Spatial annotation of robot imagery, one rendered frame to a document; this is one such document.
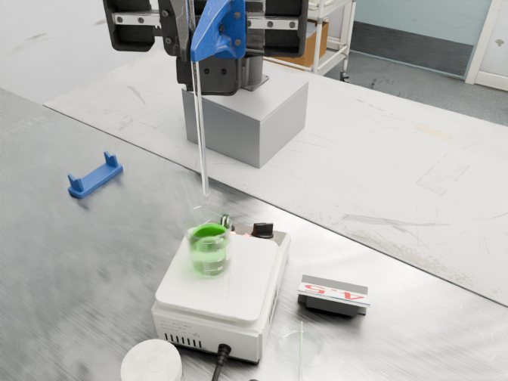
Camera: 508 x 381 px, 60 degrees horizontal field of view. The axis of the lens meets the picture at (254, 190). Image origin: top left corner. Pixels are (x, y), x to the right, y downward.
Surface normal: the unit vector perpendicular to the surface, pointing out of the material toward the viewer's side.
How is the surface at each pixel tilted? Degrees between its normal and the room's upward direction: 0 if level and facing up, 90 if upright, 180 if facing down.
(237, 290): 0
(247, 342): 90
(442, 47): 90
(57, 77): 90
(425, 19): 90
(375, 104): 0
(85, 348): 0
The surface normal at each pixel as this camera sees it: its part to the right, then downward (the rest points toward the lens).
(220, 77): -0.08, 0.35
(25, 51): 0.83, 0.36
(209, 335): -0.24, 0.62
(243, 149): -0.55, 0.54
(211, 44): 0.93, 0.23
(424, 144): 0.00, -0.77
